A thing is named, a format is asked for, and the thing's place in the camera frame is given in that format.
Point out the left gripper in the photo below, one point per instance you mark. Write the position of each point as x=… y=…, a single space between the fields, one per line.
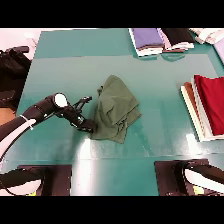
x=82 y=123

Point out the green T-shirt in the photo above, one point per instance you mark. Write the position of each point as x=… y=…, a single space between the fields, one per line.
x=115 y=108

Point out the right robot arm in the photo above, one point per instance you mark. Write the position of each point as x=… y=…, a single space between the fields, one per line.
x=203 y=173

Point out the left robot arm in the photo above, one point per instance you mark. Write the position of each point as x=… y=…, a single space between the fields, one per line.
x=40 y=111

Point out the heap of clothes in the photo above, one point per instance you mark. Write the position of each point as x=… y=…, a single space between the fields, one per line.
x=11 y=75

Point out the white garment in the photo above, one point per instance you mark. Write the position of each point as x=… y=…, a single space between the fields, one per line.
x=210 y=34
x=196 y=123
x=150 y=52

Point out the purple garment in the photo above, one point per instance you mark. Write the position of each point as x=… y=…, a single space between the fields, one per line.
x=146 y=36

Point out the orange-brown garment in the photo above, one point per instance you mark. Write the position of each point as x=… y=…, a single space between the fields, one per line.
x=190 y=96

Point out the black folded garment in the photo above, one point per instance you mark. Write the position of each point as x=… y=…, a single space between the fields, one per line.
x=178 y=35

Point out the red garment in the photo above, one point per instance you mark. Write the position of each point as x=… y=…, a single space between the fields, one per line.
x=213 y=101

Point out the pale lilac garment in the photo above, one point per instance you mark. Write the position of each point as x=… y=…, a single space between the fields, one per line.
x=220 y=50

